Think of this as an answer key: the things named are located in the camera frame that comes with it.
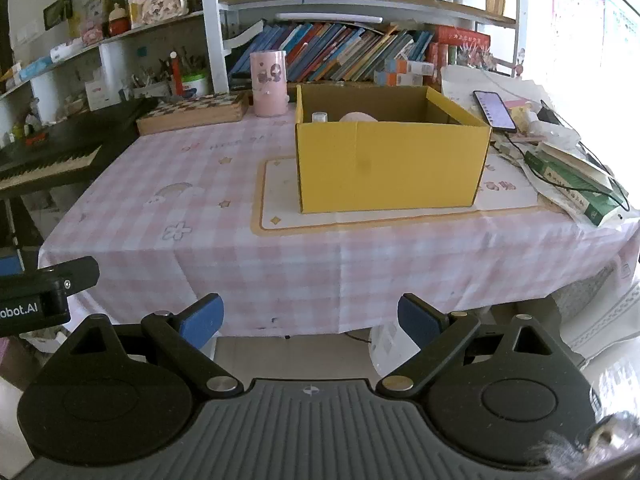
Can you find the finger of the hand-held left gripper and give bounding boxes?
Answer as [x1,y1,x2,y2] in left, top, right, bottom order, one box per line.
[37,256,101,293]

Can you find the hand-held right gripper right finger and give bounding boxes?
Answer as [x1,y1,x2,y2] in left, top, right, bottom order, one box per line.
[375,293,568,395]

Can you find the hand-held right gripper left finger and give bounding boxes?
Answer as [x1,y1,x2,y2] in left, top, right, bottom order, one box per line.
[62,293,240,395]

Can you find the yellow cardboard box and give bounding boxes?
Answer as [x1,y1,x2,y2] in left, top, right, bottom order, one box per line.
[295,84,493,215]

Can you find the black electronic keyboard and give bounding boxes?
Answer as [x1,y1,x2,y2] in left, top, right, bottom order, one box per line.
[0,97,161,193]

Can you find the white mat orange border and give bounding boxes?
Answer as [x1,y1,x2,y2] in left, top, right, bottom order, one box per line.
[250,154,556,235]

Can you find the small green figurine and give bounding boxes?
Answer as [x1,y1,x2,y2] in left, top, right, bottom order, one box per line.
[7,110,33,141]

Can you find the white box red label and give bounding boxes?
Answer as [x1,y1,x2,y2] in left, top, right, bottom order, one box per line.
[84,80,111,111]

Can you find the white patterned cloth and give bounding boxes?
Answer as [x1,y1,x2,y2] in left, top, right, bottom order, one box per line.
[550,255,640,376]

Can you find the pen holder with brushes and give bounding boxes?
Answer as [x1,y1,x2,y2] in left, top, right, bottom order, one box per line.
[130,50,173,98]

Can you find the wooden chess board box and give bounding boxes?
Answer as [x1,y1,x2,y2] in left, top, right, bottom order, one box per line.
[136,91,250,136]

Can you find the light blue packet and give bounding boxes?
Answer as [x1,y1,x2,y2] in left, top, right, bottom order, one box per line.
[15,56,53,82]

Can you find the green thick book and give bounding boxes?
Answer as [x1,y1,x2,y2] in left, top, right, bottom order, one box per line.
[522,142,628,226]

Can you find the white jar green lid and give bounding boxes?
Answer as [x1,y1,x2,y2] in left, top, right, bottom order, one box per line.
[181,72,210,98]

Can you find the white patterned cup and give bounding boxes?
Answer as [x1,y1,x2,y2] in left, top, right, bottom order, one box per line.
[49,40,83,62]

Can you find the black smartphone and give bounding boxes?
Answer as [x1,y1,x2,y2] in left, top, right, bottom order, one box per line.
[472,89,518,133]

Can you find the pink yellow small box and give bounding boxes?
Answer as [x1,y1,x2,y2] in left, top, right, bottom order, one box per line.
[505,99,536,128]

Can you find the pink cartoon cylinder container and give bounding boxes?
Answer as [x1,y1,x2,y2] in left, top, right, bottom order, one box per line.
[250,50,288,118]

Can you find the white printed paper sheets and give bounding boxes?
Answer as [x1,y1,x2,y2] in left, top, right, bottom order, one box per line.
[440,64,501,111]

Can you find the orange white carton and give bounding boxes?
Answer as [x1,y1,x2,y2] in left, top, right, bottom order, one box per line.
[373,71,432,87]
[384,58,437,76]

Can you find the red white doll figure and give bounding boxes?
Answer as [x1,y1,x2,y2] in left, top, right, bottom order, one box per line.
[104,2,131,37]

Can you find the white bookshelf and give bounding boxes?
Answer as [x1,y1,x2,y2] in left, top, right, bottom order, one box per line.
[0,0,531,126]

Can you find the red boxed book set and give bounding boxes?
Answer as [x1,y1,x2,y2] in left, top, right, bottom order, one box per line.
[429,26,493,68]

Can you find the row of leaning colourful books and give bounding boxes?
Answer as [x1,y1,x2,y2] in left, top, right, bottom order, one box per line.
[235,21,436,83]

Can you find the thick white paged book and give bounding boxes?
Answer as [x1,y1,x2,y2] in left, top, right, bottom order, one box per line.
[227,19,266,56]

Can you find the white tube lamp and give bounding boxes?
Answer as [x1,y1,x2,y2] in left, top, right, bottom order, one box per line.
[274,11,385,25]

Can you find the black cable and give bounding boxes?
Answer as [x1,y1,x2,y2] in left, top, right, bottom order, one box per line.
[500,100,633,221]

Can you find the dark small picture frame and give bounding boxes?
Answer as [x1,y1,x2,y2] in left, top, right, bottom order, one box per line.
[42,0,75,31]

